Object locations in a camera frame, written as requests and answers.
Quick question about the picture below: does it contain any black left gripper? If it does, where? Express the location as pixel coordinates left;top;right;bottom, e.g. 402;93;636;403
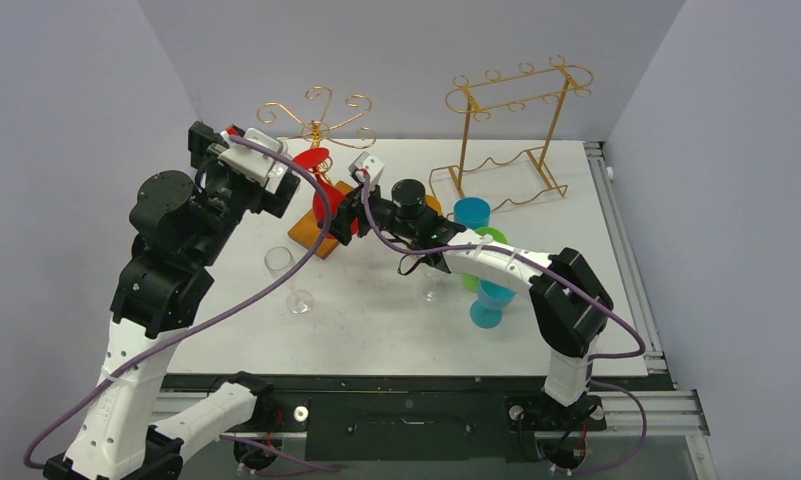
190;124;296;267

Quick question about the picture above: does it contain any gold spiral rack wooden base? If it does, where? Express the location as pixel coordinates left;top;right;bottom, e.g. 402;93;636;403
256;86;379;261

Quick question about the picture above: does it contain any red plastic goblet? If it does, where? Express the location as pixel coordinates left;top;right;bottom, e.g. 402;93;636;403
288;147;359;246

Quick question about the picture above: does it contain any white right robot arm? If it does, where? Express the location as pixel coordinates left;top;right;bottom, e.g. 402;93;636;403
314;176;613;427

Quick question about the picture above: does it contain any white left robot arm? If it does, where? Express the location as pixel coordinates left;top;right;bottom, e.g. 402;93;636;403
43;122;299;479

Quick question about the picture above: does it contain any small clear wine glass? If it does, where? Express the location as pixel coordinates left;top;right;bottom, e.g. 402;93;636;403
421;269;443;302

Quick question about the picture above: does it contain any blue plastic goblet rear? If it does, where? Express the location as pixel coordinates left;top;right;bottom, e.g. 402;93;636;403
453;197;491;230

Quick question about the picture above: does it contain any blue plastic goblet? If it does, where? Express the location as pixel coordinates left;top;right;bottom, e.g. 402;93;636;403
453;197;491;230
469;280;515;329

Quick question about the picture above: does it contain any clear champagne flute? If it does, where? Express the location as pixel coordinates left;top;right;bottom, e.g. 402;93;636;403
264;246;314;315

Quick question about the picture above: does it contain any green plastic goblet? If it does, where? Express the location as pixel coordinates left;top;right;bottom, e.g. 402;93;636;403
462;226;508;294

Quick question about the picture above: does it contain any blue plastic goblet front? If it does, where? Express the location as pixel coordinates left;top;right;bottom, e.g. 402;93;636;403
469;280;515;329

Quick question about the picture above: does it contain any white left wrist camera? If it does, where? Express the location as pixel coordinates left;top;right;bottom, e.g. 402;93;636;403
218;128;292;193

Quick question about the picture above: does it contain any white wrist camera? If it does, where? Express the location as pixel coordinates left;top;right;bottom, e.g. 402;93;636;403
348;151;385;190
218;128;292;193

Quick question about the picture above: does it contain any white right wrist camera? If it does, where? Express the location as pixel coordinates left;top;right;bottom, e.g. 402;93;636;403
348;151;385;190

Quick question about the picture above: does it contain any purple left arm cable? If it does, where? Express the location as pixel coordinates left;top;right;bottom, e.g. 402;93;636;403
23;134;346;478

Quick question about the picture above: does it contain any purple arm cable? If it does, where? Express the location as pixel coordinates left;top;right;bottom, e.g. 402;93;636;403
360;170;648;477
23;134;346;478

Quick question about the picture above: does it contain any gold rectangular wire glass rack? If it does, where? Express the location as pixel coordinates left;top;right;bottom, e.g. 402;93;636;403
425;54;596;212

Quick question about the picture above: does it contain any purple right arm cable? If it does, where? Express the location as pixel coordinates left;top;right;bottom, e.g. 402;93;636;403
360;170;648;477

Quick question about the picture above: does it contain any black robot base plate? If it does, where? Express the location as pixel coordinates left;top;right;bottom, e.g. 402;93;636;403
234;376;607;462

